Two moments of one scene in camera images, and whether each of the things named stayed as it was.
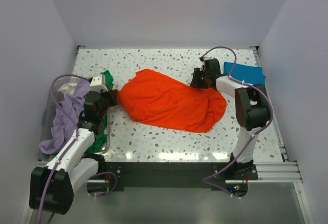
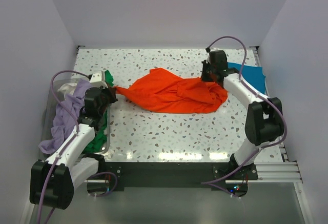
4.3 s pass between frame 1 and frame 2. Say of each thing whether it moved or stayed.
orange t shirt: moved
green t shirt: stayed
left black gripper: stayed
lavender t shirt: stayed
